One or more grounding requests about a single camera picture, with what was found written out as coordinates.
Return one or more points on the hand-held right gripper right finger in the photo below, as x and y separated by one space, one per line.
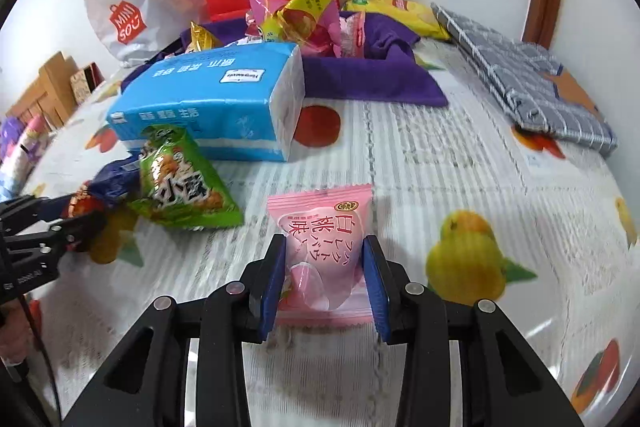
375 287

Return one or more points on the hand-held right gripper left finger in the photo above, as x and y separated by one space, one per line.
267 287

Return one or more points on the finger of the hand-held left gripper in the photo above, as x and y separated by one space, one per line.
67 232
30 207

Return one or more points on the dark blue snack packet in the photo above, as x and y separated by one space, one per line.
112 179

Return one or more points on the pink peach snack packet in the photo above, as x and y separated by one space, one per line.
320 227

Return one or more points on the purple towel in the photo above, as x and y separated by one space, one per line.
360 77

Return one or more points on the yellow orange snack packet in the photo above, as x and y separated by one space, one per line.
202 36

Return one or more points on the person's left hand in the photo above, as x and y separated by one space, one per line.
11 332

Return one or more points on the pink purple package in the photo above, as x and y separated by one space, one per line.
25 142

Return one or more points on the green snack packet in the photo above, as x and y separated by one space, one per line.
175 187

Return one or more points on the wooden cabinet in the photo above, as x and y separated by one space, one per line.
50 82

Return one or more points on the small patterned box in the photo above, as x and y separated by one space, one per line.
86 79

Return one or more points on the blue tissue pack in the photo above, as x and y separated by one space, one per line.
210 97

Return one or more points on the grey checked cloth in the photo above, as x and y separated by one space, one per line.
525 72

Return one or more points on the pink wrapped snack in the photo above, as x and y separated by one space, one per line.
261 14

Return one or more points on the yellow chips bag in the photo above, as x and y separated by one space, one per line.
400 9

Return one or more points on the yellow pink snack packet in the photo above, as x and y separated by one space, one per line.
300 9

